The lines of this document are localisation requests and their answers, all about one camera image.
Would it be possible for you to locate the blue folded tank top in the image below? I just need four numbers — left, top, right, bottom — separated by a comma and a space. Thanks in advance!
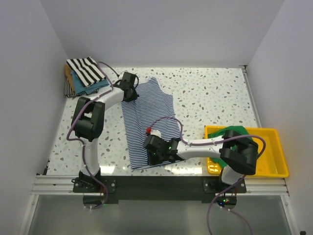
70, 70, 110, 95

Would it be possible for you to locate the thin-striped black white folded top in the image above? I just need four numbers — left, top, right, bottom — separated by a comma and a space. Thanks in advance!
64, 79, 99, 98

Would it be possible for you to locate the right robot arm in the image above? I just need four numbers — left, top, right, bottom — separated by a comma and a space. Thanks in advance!
143, 130, 259, 192

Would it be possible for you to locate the green tank top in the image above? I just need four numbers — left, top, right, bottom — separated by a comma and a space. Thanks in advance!
207, 126, 259, 166

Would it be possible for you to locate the blue white striped tank top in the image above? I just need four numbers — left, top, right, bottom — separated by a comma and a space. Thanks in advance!
121, 78, 176, 170

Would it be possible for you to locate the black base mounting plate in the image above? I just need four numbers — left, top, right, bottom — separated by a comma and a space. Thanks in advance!
72, 175, 247, 205

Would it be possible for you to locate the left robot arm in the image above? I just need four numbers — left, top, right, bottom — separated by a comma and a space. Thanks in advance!
67, 72, 139, 192

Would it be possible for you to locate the mustard folded tank top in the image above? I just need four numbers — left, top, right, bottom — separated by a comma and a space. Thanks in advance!
64, 64, 75, 91

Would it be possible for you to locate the black white wide-striped folded top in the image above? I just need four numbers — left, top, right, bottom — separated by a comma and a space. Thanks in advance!
67, 57, 106, 88

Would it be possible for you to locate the yellow plastic tray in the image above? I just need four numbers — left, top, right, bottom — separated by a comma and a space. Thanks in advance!
204, 126, 289, 178

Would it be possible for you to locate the aluminium frame rail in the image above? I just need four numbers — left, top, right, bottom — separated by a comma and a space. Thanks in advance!
21, 68, 300, 235

